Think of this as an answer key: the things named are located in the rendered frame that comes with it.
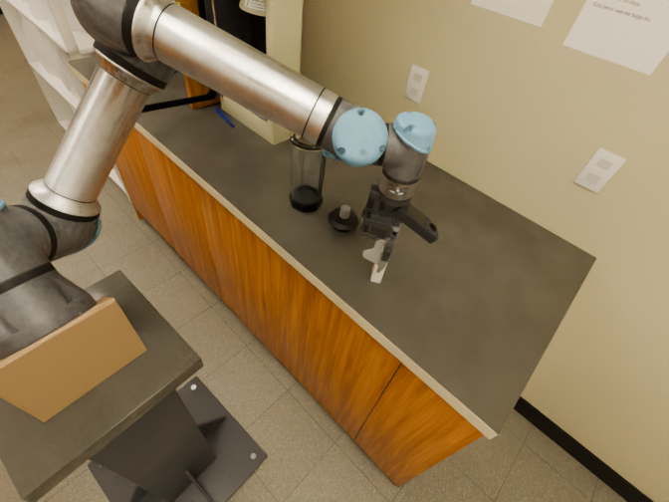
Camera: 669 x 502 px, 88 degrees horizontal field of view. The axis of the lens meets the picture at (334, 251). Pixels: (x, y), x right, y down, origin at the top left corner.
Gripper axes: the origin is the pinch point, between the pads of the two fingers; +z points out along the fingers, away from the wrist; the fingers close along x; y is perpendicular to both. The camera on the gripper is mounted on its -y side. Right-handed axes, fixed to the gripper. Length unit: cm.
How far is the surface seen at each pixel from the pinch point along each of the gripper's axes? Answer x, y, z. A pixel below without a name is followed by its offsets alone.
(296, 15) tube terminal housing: -56, 40, -32
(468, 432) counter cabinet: 28.2, -28.2, 21.2
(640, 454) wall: 1, -117, 73
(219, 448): 31, 42, 100
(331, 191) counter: -29.8, 19.0, 7.8
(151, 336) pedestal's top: 30, 45, 8
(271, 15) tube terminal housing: -48, 45, -32
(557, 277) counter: -15, -50, 8
